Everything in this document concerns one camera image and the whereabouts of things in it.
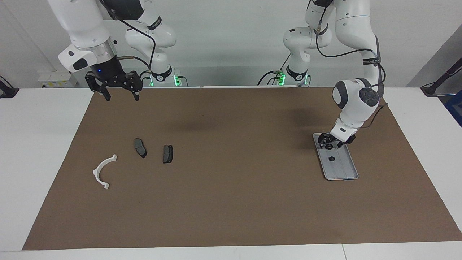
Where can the brown table mat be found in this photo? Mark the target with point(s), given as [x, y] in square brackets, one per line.
[231, 202]

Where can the white curved plastic bracket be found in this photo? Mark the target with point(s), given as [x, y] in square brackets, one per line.
[96, 172]

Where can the white socket box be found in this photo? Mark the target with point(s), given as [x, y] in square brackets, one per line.
[54, 77]

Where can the curved grey brake pad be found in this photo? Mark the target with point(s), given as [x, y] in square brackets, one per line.
[139, 146]

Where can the black table clamp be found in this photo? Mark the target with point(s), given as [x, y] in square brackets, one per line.
[9, 92]

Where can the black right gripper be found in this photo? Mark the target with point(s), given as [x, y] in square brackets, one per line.
[109, 74]

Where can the large black bearing gear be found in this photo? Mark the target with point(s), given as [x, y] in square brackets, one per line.
[329, 146]

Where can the black stand with pole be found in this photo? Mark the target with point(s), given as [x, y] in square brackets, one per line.
[433, 88]

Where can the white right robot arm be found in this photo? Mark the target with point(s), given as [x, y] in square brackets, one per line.
[86, 25]

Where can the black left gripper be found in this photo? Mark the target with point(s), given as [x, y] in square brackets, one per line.
[328, 138]

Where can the blue crate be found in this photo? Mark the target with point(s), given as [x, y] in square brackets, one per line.
[455, 108]

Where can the silver metal tray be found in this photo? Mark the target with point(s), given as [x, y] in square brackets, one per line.
[341, 169]

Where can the rectangular grey brake pad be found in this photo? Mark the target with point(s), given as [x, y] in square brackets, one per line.
[168, 153]

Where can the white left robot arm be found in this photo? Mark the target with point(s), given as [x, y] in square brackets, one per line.
[355, 97]

